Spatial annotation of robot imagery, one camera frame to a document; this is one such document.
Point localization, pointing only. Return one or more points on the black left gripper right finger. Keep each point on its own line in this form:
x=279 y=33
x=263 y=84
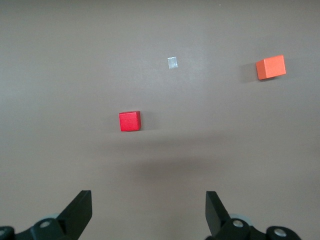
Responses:
x=220 y=220

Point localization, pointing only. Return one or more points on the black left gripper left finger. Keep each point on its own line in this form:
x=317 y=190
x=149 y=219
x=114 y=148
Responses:
x=72 y=215

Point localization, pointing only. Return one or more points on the red wooden block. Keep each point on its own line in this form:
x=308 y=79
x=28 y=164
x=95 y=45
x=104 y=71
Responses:
x=130 y=121

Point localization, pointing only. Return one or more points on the orange wooden block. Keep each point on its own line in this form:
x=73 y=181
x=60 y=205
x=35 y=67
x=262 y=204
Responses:
x=272 y=67

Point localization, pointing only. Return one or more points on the brown paper table cover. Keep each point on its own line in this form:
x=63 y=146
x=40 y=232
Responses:
x=75 y=75

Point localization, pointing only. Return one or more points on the small clear tape piece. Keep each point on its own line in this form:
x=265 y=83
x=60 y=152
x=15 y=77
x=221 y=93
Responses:
x=172 y=62

